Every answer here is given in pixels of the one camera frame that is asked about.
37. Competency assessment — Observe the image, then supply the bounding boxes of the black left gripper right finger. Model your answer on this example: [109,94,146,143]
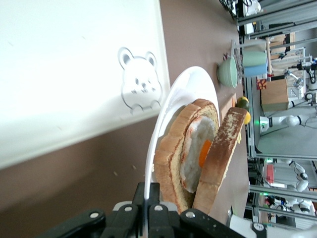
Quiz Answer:
[147,182,179,238]

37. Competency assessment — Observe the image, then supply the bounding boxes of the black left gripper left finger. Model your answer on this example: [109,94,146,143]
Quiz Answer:
[101,182,147,238]

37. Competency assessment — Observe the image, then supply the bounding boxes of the plain brown bread slice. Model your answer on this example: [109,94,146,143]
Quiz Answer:
[192,107,247,214]

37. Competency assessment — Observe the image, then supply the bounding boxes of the fried egg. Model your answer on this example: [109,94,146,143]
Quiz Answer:
[179,118,216,193]

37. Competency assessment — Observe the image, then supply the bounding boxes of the white round plate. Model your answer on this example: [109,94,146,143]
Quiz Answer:
[145,66,218,199]

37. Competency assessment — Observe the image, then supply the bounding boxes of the dark green avocado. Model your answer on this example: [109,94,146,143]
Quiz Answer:
[235,97,250,110]

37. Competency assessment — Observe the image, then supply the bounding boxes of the background white humanoid robot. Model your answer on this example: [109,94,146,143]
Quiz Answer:
[284,158,317,214]

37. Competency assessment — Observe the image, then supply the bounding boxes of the cream tray with bear print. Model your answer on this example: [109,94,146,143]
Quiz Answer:
[0,0,171,171]

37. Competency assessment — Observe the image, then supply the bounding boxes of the pale green bowl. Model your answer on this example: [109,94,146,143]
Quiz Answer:
[217,56,238,89]

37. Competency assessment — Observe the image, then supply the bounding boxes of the cardboard box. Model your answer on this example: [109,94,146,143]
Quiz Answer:
[260,78,291,113]

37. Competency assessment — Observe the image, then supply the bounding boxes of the light blue cup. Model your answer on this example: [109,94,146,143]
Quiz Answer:
[244,64,268,78]

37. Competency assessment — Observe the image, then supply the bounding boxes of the white wire rack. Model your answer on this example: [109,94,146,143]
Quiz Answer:
[229,39,245,83]

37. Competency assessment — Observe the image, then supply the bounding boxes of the background metal shelving frame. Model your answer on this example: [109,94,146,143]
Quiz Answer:
[236,0,317,47]

